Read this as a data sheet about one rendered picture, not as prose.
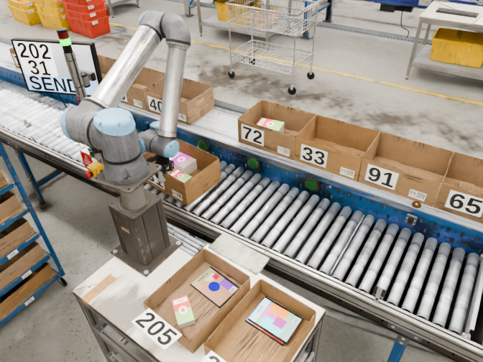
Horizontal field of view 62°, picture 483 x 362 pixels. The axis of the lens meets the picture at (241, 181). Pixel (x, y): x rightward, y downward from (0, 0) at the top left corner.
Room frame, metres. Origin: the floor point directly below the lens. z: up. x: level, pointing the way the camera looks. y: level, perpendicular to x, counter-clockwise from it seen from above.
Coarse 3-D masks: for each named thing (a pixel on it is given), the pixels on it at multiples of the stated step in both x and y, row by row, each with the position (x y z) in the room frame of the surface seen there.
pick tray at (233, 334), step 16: (256, 288) 1.06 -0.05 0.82; (272, 288) 1.05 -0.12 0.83; (240, 304) 0.97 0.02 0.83; (256, 304) 1.02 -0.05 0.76; (288, 304) 1.00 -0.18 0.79; (304, 304) 0.95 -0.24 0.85; (224, 320) 0.89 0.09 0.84; (240, 320) 0.94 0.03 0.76; (304, 320) 0.93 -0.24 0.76; (224, 336) 0.87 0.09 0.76; (240, 336) 0.87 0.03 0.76; (256, 336) 0.87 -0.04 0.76; (304, 336) 0.84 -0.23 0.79; (208, 352) 0.78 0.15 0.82; (224, 352) 0.81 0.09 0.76; (240, 352) 0.80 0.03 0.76; (256, 352) 0.80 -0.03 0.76; (272, 352) 0.80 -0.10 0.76; (288, 352) 0.75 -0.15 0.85
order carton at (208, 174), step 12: (180, 144) 2.11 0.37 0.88; (144, 156) 1.97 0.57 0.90; (192, 156) 2.05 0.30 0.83; (204, 156) 1.98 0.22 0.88; (204, 168) 1.99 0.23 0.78; (216, 168) 1.88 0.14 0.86; (168, 180) 1.76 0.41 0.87; (192, 180) 1.73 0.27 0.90; (204, 180) 1.79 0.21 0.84; (216, 180) 1.87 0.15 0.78; (168, 192) 1.78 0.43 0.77; (180, 192) 1.71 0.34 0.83; (192, 192) 1.72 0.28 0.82; (204, 192) 1.79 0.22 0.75
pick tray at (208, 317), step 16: (208, 256) 1.26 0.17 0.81; (176, 272) 1.14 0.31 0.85; (192, 272) 1.20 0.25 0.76; (224, 272) 1.19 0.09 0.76; (240, 272) 1.13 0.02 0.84; (160, 288) 1.06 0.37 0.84; (176, 288) 1.12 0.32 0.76; (192, 288) 1.12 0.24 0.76; (240, 288) 1.04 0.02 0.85; (144, 304) 0.98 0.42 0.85; (160, 304) 1.04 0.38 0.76; (192, 304) 1.03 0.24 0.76; (208, 304) 1.03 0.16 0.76; (224, 304) 0.97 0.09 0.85; (176, 320) 0.95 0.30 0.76; (208, 320) 0.95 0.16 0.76; (192, 336) 0.88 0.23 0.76; (208, 336) 0.88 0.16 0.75; (192, 352) 0.81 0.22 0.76
